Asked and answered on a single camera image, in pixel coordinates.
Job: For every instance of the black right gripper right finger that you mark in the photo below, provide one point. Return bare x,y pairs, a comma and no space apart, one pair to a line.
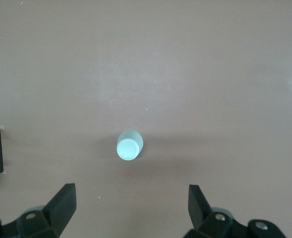
200,213

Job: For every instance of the mint green plastic cup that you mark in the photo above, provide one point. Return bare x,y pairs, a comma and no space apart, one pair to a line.
128,148

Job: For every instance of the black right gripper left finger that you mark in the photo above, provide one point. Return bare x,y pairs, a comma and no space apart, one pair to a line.
56,213

